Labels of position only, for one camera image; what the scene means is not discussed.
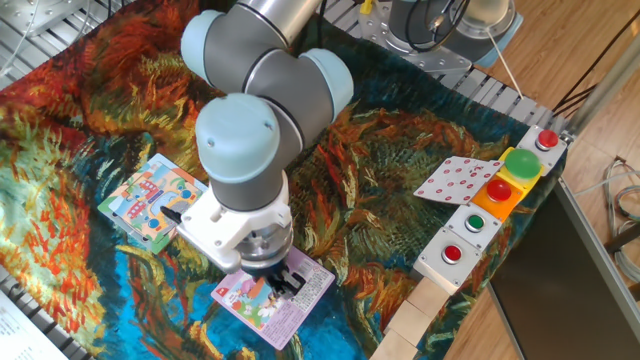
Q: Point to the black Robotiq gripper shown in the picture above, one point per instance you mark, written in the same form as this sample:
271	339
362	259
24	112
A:
272	270

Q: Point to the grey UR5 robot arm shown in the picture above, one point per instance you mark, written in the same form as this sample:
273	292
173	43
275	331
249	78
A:
250	150

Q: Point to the vehicle cartoon puzzle board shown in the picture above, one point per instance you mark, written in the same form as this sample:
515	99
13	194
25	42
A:
135	205

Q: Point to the light wooden block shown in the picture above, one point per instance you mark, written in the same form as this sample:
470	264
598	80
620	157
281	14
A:
392	349
409	322
427	297

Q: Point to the sunflower painting tapestry cloth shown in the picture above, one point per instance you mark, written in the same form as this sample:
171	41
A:
375	150

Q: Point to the large grey box red button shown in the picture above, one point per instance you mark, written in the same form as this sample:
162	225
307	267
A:
451	254

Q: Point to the white red-dotted card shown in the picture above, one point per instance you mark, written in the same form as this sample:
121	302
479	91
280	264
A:
455	181

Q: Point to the grey box green button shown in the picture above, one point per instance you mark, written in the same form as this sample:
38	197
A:
475	223

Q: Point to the orange box red button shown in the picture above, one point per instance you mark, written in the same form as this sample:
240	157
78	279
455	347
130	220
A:
499	191

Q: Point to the yellow box green dome button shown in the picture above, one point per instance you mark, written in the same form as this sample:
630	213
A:
522	164

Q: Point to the black flat panel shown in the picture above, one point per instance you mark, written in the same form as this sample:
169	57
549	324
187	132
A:
555	290

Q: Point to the white printed paper sheet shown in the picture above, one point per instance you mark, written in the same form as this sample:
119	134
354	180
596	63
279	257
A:
20	335

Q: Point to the yellow plastic connector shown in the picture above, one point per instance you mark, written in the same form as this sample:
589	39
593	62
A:
366	6

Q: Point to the small grey box red button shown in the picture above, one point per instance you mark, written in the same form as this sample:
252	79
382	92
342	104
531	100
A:
546	140

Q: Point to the white zip tie tail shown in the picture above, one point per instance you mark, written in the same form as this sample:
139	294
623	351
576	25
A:
505	62

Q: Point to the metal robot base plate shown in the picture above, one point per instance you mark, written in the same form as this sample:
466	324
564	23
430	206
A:
440	62

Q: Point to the aluminium frame post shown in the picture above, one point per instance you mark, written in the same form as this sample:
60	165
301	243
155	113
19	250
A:
600	90

